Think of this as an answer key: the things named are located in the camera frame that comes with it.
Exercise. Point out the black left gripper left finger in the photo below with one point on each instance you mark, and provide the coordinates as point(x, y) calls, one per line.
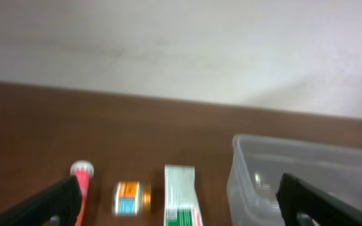
point(62, 200)

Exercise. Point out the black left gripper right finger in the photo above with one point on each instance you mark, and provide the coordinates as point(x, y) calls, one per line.
point(301, 203)

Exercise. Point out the orange effervescent tablet tube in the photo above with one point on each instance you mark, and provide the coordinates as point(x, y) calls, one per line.
point(84, 171)

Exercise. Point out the clear plastic container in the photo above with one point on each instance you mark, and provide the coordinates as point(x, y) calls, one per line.
point(259, 163)

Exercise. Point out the white green medicine box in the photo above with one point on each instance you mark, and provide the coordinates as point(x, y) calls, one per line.
point(181, 202)

